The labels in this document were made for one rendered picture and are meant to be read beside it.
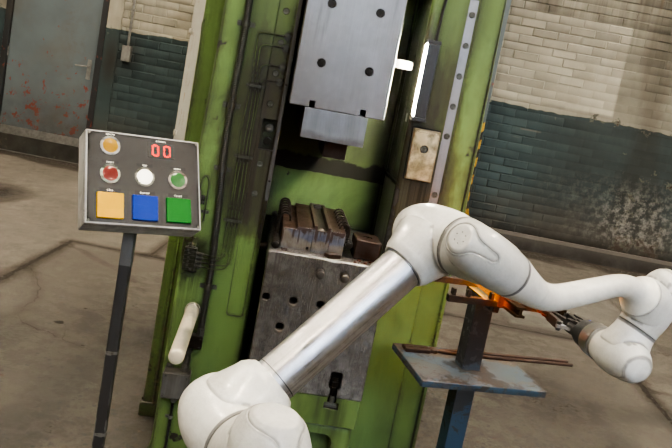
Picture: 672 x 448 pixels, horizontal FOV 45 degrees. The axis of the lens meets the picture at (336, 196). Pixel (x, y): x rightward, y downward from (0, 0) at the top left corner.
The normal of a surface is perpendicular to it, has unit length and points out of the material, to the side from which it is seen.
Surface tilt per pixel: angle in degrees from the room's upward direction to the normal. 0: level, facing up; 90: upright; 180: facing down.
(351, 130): 90
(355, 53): 90
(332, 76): 90
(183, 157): 60
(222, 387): 39
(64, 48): 90
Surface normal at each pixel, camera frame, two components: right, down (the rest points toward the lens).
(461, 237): -0.59, -0.43
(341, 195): 0.07, 0.17
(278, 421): 0.23, -0.95
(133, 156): 0.51, -0.29
